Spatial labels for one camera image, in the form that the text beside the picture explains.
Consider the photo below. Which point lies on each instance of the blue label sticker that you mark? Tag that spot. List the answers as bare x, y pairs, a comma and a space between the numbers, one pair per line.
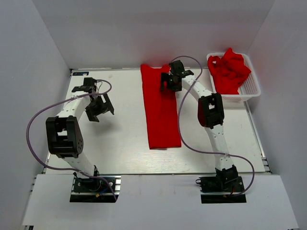
82, 73

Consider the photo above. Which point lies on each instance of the red t shirt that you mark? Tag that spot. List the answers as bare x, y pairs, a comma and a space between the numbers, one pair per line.
160, 110

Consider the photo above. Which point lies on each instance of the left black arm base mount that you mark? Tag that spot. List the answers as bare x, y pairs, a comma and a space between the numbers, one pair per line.
88, 190

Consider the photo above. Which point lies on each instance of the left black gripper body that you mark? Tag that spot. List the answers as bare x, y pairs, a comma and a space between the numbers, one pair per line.
98, 107

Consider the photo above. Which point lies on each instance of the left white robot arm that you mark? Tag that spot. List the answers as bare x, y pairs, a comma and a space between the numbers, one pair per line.
64, 136

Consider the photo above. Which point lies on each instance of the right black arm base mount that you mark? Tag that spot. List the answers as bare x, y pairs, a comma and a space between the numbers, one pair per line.
212, 191

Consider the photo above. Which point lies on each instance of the white plastic basket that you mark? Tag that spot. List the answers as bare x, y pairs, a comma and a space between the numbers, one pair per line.
250, 87

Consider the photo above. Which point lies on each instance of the red shirts pile in basket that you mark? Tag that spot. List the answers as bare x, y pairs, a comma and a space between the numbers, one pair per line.
229, 72

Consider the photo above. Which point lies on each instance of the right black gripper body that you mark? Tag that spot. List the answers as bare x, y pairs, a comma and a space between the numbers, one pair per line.
171, 84

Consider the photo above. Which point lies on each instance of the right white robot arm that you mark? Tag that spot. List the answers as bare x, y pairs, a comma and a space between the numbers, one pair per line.
210, 115

